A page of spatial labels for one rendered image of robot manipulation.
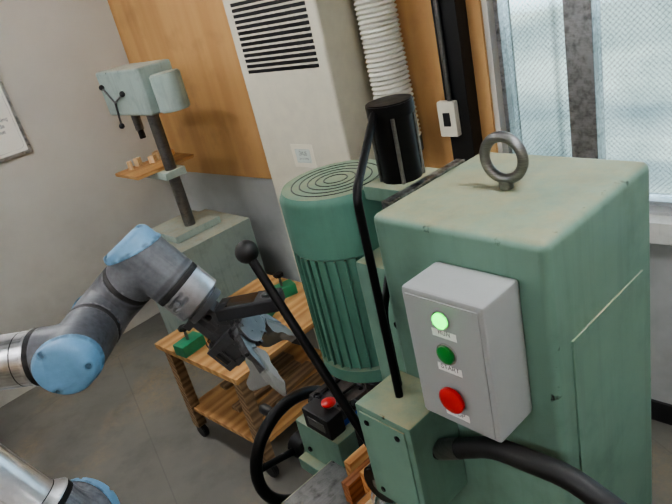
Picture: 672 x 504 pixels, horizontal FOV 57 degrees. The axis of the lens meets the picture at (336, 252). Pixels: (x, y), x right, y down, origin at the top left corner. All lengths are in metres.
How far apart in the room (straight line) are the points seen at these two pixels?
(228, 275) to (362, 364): 2.38
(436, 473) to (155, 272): 0.53
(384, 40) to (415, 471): 1.79
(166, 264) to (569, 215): 0.64
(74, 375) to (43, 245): 2.91
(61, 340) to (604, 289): 0.73
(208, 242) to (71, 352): 2.27
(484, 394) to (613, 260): 0.20
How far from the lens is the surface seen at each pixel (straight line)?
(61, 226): 3.90
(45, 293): 3.93
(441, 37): 2.26
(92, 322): 1.02
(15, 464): 1.46
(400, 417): 0.74
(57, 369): 0.99
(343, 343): 0.93
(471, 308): 0.57
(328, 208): 0.83
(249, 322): 1.07
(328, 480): 1.27
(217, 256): 3.23
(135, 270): 1.03
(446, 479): 0.82
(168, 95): 2.92
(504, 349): 0.61
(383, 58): 2.33
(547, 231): 0.60
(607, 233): 0.68
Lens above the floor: 1.78
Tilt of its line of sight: 24 degrees down
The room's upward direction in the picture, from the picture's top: 14 degrees counter-clockwise
